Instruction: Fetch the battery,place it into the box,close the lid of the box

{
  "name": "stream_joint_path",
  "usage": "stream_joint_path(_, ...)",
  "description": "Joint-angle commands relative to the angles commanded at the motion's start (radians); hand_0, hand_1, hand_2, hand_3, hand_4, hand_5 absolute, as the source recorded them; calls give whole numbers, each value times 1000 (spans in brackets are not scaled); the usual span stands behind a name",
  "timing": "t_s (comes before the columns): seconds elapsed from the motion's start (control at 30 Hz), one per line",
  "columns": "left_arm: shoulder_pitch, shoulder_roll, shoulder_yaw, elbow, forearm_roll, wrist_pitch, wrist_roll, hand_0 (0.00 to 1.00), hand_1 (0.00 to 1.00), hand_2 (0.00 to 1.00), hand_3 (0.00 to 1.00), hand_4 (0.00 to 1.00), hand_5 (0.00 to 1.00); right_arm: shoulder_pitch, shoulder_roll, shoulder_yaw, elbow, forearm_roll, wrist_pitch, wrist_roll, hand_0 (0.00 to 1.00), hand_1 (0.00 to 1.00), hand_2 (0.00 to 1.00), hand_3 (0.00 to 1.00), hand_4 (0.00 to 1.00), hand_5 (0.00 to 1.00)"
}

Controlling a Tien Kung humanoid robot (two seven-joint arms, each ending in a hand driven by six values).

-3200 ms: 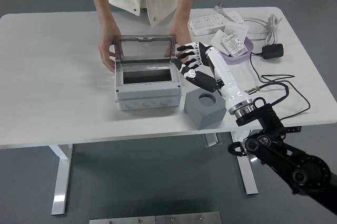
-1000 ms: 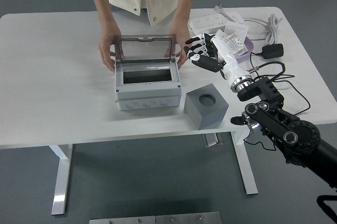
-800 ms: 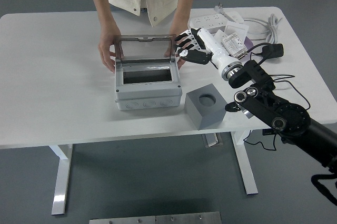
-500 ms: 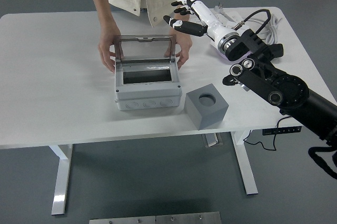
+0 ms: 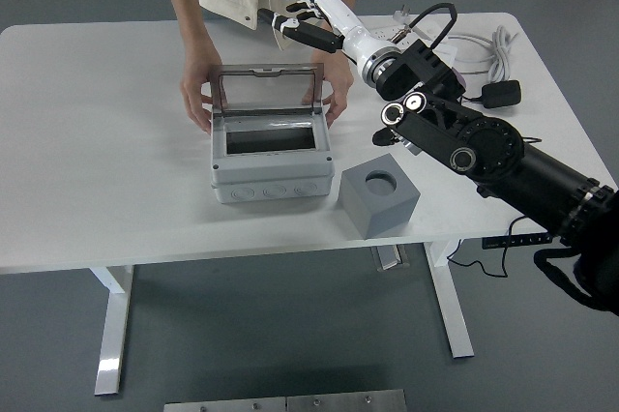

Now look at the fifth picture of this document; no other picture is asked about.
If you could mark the person's right hand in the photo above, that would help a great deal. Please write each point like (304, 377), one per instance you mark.
(193, 88)

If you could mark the person's left hand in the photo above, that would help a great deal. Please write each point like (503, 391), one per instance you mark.
(338, 83)

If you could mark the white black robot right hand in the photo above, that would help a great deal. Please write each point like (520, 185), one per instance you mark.
(350, 27)

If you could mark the grey enclosure box with lid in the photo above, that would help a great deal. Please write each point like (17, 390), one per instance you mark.
(271, 175)

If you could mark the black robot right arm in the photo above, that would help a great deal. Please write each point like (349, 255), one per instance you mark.
(488, 151)

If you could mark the person's right forearm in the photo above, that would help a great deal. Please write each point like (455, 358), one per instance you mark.
(186, 6)

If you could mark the white power strip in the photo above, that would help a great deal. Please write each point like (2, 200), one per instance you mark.
(382, 32)

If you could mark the small white adapter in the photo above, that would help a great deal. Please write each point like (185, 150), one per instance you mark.
(430, 30)

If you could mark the large white socket panel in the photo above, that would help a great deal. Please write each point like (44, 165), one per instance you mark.
(450, 51)

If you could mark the grey block holder with hole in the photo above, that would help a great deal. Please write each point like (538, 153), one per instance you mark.
(382, 218)

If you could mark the black power adapter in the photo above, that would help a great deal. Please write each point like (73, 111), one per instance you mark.
(503, 94)

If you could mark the white table leg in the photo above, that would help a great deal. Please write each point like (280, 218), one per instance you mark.
(457, 330)
(113, 325)

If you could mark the grey metal plate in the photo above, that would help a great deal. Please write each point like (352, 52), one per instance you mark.
(225, 406)

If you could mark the grey metal table bracket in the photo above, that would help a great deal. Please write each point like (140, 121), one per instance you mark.
(389, 257)

